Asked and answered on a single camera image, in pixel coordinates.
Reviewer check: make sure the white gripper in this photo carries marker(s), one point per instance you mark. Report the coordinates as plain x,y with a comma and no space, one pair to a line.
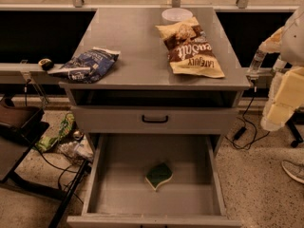
294,43

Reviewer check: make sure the green and yellow sponge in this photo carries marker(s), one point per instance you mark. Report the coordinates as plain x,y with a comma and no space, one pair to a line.
159,175

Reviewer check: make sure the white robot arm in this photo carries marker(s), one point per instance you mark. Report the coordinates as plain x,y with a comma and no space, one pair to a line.
288,41

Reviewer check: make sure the grey drawer cabinet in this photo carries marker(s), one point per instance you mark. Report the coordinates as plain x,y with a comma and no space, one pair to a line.
142,76

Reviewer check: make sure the closed top drawer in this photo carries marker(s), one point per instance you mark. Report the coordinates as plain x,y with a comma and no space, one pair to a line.
128,119

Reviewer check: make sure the open middle drawer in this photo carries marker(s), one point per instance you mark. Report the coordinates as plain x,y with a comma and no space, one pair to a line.
118,195

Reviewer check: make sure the clear water bottle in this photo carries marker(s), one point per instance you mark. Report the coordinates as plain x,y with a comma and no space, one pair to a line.
256,62

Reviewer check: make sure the white sneaker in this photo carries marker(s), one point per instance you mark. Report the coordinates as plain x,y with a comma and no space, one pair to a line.
294,170

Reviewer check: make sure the yellow Late July chip bag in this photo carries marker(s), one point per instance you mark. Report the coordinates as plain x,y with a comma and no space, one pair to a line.
189,51

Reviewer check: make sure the blue chip bag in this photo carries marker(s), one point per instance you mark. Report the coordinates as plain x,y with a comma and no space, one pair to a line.
88,67

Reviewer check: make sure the crumpled clear plastic wrap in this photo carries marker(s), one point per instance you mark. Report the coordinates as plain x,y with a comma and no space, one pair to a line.
77,150

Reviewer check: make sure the black yellow tape measure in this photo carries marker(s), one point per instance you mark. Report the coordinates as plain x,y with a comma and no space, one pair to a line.
46,64

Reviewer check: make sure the green snack bag on floor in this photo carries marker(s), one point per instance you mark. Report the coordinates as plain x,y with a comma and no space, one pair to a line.
47,142

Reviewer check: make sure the dark side table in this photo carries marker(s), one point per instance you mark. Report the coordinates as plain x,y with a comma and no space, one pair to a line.
21,127

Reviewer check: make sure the black drawer handle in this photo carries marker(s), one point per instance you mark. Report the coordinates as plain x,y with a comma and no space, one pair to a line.
160,120

